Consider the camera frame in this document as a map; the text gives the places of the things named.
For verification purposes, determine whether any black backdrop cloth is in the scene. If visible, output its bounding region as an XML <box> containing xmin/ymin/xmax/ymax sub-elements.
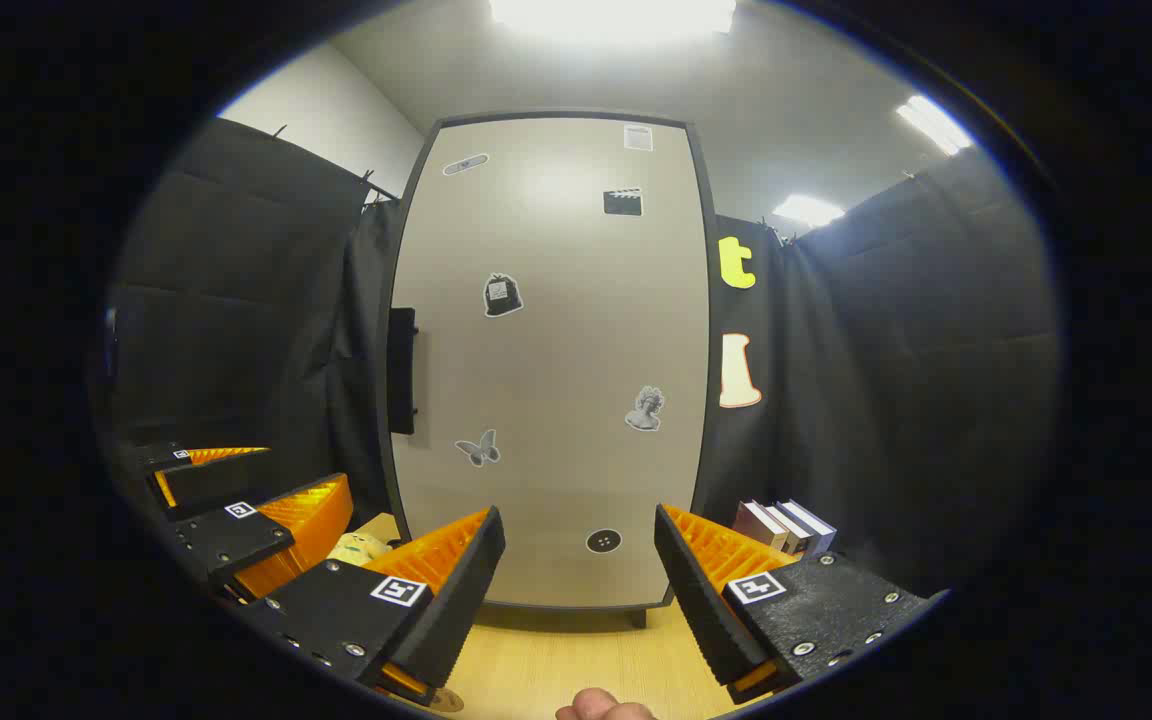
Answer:
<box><xmin>101</xmin><ymin>115</ymin><xmax>1062</xmax><ymax>601</ymax></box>

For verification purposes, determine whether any yellow plush toy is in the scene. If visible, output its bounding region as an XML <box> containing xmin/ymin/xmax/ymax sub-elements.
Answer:
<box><xmin>326</xmin><ymin>532</ymin><xmax>395</xmax><ymax>568</ymax></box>

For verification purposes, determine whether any black cabinet door handle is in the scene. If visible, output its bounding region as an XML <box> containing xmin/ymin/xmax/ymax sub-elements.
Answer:
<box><xmin>388</xmin><ymin>308</ymin><xmax>419</xmax><ymax>436</ymax></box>

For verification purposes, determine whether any long ceiling light strip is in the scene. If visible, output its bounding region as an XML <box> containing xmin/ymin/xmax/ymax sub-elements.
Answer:
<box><xmin>896</xmin><ymin>95</ymin><xmax>975</xmax><ymax>156</ymax></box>

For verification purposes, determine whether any small ceiling light panel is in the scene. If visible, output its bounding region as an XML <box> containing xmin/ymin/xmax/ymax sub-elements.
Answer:
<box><xmin>772</xmin><ymin>194</ymin><xmax>847</xmax><ymax>228</ymax></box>

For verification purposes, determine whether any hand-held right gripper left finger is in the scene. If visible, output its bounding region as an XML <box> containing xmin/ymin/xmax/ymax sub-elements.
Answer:
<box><xmin>241</xmin><ymin>505</ymin><xmax>507</xmax><ymax>706</ymax></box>

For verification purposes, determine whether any blue grey book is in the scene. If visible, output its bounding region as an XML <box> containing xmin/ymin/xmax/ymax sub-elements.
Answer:
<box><xmin>781</xmin><ymin>498</ymin><xmax>837</xmax><ymax>556</ymax></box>

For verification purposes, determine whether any large ceiling light panel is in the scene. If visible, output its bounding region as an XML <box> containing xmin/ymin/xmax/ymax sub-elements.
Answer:
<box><xmin>491</xmin><ymin>0</ymin><xmax>737</xmax><ymax>46</ymax></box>

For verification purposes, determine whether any dark grey cabinet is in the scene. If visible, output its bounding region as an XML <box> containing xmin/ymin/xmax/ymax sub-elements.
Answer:
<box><xmin>376</xmin><ymin>108</ymin><xmax>727</xmax><ymax>631</ymax></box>

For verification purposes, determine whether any pale purple book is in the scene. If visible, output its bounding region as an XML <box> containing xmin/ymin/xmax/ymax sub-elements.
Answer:
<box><xmin>733</xmin><ymin>500</ymin><xmax>787</xmax><ymax>551</ymax></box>

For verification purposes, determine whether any grey book dark photo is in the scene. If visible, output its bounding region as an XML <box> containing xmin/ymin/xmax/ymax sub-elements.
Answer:
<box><xmin>764</xmin><ymin>503</ymin><xmax>812</xmax><ymax>556</ymax></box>

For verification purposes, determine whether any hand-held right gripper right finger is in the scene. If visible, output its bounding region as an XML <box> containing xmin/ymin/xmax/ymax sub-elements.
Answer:
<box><xmin>654</xmin><ymin>503</ymin><xmax>947</xmax><ymax>706</ymax></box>

